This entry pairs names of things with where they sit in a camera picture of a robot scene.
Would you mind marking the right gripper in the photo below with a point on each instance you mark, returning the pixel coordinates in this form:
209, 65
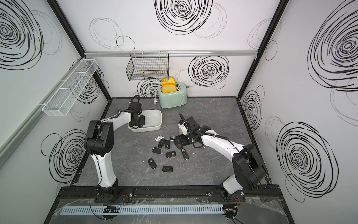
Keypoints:
183, 143

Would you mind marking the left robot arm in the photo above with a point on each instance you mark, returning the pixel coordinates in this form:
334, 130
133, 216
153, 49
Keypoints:
99, 142

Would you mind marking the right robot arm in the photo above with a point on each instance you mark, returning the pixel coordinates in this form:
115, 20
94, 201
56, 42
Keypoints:
248, 164

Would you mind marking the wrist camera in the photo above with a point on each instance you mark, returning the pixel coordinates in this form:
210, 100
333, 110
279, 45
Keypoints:
135, 106
188, 126

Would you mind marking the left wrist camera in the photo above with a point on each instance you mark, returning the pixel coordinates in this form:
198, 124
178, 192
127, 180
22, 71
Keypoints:
135, 106

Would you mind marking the black wire basket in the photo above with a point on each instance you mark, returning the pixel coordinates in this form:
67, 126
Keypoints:
148, 64

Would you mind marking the white mesh wall shelf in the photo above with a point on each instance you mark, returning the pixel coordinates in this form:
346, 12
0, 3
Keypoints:
70, 88

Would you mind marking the mint green toaster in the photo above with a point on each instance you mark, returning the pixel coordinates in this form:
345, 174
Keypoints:
174, 99

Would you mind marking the black flip key with buttons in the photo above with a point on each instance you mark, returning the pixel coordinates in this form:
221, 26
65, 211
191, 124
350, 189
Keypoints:
161, 143

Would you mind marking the black VW flip key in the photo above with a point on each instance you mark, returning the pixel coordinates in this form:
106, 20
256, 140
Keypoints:
167, 144

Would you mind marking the white storage box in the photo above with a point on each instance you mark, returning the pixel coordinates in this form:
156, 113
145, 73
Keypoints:
153, 121

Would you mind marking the grey slotted cable duct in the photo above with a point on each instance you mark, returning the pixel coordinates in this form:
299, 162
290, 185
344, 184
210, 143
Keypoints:
142, 209

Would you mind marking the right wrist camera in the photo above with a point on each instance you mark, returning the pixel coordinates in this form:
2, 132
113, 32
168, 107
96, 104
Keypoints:
188, 126

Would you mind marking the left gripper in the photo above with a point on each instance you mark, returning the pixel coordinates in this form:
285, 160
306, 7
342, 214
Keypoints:
142, 121

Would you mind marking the black key bottom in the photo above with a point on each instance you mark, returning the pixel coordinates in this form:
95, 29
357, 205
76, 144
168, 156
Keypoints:
168, 169

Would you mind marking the yellow toast slices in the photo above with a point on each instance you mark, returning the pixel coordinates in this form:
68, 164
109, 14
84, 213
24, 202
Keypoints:
168, 85

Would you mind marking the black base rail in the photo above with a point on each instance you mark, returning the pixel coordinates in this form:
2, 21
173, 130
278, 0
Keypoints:
132, 192

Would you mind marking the long black flip key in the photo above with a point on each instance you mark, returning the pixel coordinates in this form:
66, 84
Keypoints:
184, 153

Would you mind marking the white car key fob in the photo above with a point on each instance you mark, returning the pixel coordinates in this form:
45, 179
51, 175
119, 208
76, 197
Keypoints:
158, 138

